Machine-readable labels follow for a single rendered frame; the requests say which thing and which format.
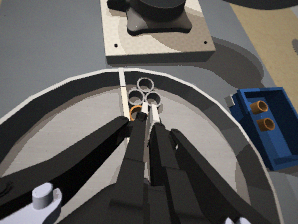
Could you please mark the bronze bushing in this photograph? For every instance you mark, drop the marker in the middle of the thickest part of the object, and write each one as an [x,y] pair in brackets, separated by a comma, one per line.
[265,124]
[136,108]
[255,107]

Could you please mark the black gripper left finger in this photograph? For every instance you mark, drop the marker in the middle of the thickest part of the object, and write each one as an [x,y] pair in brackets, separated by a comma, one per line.
[36,194]

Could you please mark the grey metal bushing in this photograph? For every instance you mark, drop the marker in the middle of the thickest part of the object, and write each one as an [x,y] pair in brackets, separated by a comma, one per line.
[153,95]
[135,93]
[144,81]

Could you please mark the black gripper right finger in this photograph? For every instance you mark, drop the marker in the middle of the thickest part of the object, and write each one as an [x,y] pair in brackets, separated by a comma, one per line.
[192,185]

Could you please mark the blue open tray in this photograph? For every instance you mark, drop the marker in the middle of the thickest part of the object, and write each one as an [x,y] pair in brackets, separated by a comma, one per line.
[282,142]

